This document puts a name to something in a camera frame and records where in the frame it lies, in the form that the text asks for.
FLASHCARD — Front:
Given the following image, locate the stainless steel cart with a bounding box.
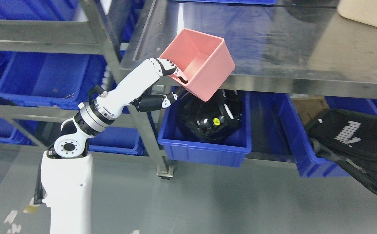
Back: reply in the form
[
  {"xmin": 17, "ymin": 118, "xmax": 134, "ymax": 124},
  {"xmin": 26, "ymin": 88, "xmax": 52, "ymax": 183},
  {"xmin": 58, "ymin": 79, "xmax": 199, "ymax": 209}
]
[{"xmin": 119, "ymin": 0, "xmax": 377, "ymax": 180}]

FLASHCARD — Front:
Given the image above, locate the pink plastic storage box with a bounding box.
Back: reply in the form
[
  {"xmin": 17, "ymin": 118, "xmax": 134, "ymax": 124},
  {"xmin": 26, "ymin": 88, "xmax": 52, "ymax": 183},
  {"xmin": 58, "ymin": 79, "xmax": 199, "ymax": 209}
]
[{"xmin": 160, "ymin": 28, "xmax": 235, "ymax": 102}]

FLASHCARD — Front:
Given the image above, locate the cream plastic container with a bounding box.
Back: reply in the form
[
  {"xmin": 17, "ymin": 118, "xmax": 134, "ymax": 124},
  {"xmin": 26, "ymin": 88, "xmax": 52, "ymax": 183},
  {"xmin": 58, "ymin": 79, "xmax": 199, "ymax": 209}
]
[{"xmin": 337, "ymin": 0, "xmax": 377, "ymax": 27}]

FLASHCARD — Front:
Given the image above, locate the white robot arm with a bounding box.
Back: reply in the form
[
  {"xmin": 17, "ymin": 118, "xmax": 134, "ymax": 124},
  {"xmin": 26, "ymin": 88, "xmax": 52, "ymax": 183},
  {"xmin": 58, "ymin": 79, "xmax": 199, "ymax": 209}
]
[{"xmin": 34, "ymin": 58, "xmax": 187, "ymax": 234}]

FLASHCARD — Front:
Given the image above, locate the cardboard piece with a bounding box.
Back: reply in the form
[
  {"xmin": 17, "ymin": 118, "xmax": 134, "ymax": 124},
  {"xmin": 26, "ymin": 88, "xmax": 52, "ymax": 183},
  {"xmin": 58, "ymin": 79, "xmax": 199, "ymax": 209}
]
[{"xmin": 292, "ymin": 96, "xmax": 330, "ymax": 126}]

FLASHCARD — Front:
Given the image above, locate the blue bin left shelf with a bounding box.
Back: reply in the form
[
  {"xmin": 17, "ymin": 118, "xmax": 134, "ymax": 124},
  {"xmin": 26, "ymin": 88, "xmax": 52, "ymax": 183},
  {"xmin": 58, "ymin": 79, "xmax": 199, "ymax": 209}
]
[{"xmin": 0, "ymin": 52, "xmax": 107, "ymax": 110}]

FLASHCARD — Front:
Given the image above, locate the stainless steel shelf rack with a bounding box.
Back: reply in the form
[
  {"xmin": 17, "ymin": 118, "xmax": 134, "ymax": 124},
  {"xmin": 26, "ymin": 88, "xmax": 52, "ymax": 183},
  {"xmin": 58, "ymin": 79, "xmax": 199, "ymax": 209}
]
[{"xmin": 0, "ymin": 0, "xmax": 163, "ymax": 156}]

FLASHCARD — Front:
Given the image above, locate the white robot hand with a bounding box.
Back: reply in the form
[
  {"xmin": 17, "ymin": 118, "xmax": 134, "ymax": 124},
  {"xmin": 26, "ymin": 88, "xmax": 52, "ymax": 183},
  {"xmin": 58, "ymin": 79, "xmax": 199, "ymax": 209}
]
[{"xmin": 102, "ymin": 58, "xmax": 185, "ymax": 114}]

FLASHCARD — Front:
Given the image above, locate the black helmet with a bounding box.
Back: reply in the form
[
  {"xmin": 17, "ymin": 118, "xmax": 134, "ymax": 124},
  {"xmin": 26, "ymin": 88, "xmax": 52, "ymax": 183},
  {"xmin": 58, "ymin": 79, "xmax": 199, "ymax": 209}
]
[{"xmin": 176, "ymin": 89, "xmax": 245, "ymax": 144}]

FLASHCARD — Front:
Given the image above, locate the blue bin with helmet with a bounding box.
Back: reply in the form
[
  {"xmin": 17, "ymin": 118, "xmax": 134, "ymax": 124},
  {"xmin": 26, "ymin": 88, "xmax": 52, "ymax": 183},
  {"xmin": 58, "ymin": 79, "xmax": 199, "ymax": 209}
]
[{"xmin": 157, "ymin": 91, "xmax": 252, "ymax": 167}]

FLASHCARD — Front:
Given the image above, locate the blue bin under bag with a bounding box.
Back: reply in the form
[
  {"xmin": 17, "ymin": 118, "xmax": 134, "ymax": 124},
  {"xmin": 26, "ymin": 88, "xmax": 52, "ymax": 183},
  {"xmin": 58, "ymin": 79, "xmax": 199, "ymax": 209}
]
[{"xmin": 273, "ymin": 93, "xmax": 377, "ymax": 178}]

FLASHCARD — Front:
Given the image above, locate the blue bin lower left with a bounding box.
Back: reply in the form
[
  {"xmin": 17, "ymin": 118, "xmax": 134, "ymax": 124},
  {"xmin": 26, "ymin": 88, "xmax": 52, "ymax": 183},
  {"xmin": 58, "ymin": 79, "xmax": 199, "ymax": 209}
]
[{"xmin": 89, "ymin": 126, "xmax": 145, "ymax": 156}]

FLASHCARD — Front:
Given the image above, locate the black Puma bag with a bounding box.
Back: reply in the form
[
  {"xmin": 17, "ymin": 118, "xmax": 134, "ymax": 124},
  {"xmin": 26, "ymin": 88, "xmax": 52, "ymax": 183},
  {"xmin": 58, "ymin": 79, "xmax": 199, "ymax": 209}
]
[{"xmin": 305, "ymin": 109, "xmax": 377, "ymax": 195}]

